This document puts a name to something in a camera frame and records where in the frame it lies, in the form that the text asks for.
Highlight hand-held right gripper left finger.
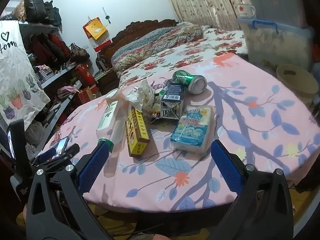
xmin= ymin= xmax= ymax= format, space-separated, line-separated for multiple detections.
xmin=26 ymin=140 xmax=114 ymax=240

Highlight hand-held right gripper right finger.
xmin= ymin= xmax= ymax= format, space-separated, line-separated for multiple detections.
xmin=210 ymin=140 xmax=294 ymax=240

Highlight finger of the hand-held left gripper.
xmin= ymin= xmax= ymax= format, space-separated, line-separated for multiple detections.
xmin=46 ymin=143 xmax=81 ymax=173
xmin=30 ymin=137 xmax=68 ymax=167

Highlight clear bottle green cap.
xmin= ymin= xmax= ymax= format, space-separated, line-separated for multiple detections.
xmin=96 ymin=89 xmax=125 ymax=153

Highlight blue white tissue packet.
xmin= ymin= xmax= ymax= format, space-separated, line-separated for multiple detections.
xmin=170 ymin=105 xmax=217 ymax=154

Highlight yellow cardboard box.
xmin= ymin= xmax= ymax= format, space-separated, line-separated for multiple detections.
xmin=127 ymin=104 xmax=150 ymax=158

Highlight silver foil wrapper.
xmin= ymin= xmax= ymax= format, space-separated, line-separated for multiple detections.
xmin=149 ymin=111 xmax=163 ymax=124

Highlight white wrapper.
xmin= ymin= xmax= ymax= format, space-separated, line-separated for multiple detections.
xmin=125 ymin=80 xmax=160 ymax=113

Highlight dark blue drink carton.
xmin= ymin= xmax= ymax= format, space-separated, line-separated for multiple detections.
xmin=160 ymin=82 xmax=186 ymax=120

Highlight green drink can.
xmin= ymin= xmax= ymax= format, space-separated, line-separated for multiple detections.
xmin=172 ymin=70 xmax=208 ymax=95

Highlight beige waste basket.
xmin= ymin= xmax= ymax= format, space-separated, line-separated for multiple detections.
xmin=276 ymin=64 xmax=319 ymax=105

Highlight pink floral tablecloth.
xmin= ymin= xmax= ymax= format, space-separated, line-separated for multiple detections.
xmin=41 ymin=52 xmax=320 ymax=212

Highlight white cloth with plant print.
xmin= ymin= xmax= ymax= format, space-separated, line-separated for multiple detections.
xmin=0 ymin=20 xmax=50 ymax=125

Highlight grey metal shelf rack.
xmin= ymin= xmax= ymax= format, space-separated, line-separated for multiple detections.
xmin=17 ymin=21 xmax=93 ymax=135

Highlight red gift bag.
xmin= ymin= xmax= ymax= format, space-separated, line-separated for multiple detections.
xmin=75 ymin=64 xmax=97 ymax=90

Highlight brown handbag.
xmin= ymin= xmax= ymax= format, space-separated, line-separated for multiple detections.
xmin=69 ymin=42 xmax=90 ymax=63

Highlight red hanging clothes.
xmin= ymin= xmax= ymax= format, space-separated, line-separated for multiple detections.
xmin=30 ymin=32 xmax=72 ymax=68

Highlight white red floral bedsheet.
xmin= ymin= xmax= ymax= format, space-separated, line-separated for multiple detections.
xmin=117 ymin=27 xmax=248 ymax=90

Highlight carved wooden headboard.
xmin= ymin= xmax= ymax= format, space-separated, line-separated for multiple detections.
xmin=99 ymin=19 xmax=179 ymax=90

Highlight folded floral quilt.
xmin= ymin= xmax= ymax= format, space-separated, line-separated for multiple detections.
xmin=111 ymin=22 xmax=204 ymax=72

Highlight hanging keys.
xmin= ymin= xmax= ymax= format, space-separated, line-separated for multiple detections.
xmin=102 ymin=7 xmax=112 ymax=25

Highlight black bag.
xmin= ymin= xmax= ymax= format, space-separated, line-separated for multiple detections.
xmin=25 ymin=0 xmax=62 ymax=27

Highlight white enamel mug red star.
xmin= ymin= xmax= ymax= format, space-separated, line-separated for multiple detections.
xmin=234 ymin=3 xmax=257 ymax=18

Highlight yellow red wall calendar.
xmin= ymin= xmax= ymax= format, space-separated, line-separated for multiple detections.
xmin=83 ymin=17 xmax=110 ymax=53

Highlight clear storage box blue handle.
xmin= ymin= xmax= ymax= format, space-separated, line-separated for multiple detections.
xmin=236 ymin=17 xmax=315 ymax=70

